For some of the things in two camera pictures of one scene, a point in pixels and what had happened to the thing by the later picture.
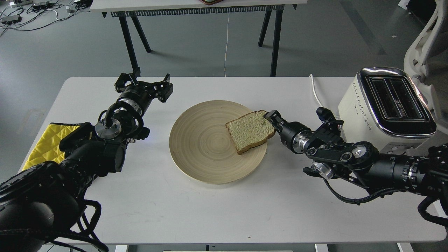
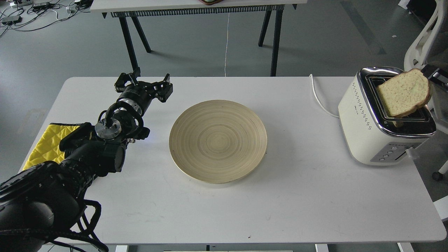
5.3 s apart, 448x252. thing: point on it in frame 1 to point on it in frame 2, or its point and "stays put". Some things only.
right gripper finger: x=275 y=118 to x=439 y=75
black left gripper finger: x=162 y=90 stays put
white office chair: x=426 y=61 stays put
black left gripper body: x=140 y=94 stays put
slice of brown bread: x=250 y=130 to x=401 y=95
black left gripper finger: x=125 y=79 stays put
